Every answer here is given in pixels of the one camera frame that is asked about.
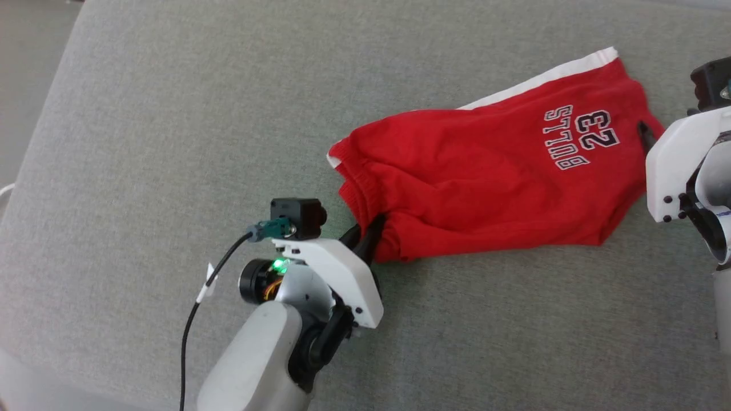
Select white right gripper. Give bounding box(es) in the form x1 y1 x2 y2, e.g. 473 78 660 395
636 106 731 264

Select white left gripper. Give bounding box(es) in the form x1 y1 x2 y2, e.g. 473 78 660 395
239 215 387 339

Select red Bulls 23 shorts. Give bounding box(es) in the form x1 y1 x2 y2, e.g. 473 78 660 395
327 47 666 264

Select grey fabric sofa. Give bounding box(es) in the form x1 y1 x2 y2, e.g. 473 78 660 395
0 0 731 411

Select white cable tag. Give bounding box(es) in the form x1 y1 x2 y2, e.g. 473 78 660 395
196 263 216 304

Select black cable with green plug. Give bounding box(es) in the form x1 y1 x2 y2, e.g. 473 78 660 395
179 218 293 411

